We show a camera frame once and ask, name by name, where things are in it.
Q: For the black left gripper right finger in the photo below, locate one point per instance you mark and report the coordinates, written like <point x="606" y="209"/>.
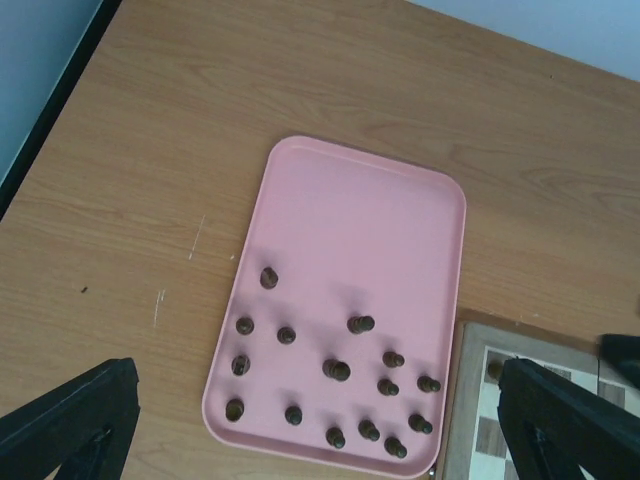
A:
<point x="555" y="429"/>

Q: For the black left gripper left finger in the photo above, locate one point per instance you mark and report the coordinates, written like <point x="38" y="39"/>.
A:
<point x="83" y="429"/>

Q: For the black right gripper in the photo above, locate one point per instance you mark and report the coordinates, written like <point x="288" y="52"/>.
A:
<point x="622" y="353"/>

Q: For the dark chess knight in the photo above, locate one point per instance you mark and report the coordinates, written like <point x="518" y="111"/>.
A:
<point x="395" y="448"/>

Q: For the dark chess rook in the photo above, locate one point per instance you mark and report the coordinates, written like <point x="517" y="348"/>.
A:
<point x="368" y="430"/>

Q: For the wooden chess board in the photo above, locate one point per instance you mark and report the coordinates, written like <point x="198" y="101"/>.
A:
<point x="474" y="446"/>

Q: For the dark chess piece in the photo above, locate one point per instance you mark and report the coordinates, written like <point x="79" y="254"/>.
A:
<point x="268" y="278"/>
<point x="494" y="370"/>
<point x="387" y="387"/>
<point x="234" y="409"/>
<point x="335" y="437"/>
<point x="293" y="415"/>
<point x="419" y="424"/>
<point x="244" y="326"/>
<point x="393" y="359"/>
<point x="428" y="384"/>
<point x="360" y="324"/>
<point x="286" y="335"/>
<point x="240" y="365"/>
<point x="336" y="370"/>

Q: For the pink plastic tray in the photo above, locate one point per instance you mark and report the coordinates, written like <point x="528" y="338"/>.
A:
<point x="349" y="233"/>

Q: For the black aluminium frame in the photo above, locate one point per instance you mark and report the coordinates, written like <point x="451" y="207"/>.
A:
<point x="45" y="47"/>

